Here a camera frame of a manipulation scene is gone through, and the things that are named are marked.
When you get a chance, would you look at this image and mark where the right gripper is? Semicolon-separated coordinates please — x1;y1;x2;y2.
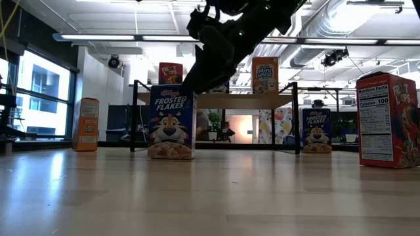
182;6;260;95

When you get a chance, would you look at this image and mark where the red Froot Loops cereal box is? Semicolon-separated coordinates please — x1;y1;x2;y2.
356;71;420;170
158;62;184;85

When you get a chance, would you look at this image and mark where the orange Mini Wheats cereal box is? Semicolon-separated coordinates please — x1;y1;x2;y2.
72;97;100;152
251;56;280;95

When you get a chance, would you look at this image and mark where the green potted plant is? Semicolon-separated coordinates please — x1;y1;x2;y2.
207;110;222;141

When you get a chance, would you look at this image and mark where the colourful patterned panel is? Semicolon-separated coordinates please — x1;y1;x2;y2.
258;107;293;145

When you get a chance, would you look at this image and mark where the black round spotlight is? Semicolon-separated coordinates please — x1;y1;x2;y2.
107;54;121;69

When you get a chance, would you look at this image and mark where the dark blue cabinet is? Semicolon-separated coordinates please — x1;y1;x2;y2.
106;104;152;142

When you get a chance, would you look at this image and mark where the long ceiling light strip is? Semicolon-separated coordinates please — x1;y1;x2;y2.
52;31;420;47

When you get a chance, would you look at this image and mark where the black ceiling spotlight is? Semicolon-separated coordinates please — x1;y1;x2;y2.
320;47;350;68

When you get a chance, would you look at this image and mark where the large window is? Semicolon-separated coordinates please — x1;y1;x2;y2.
0;49;78;140

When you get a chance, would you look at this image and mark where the black ceiling bar fixture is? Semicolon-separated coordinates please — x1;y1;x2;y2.
346;0;405;14

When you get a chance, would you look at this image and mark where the wooden shelf black metal frame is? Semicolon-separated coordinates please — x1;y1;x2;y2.
130;79;301;155

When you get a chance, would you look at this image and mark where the silver ventilation duct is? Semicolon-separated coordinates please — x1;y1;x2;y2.
254;0;365;69

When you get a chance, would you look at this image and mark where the black metal table frame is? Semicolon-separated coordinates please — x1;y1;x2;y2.
0;139;359;158

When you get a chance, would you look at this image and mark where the yellow cable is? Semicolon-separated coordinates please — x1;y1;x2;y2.
0;0;21;96

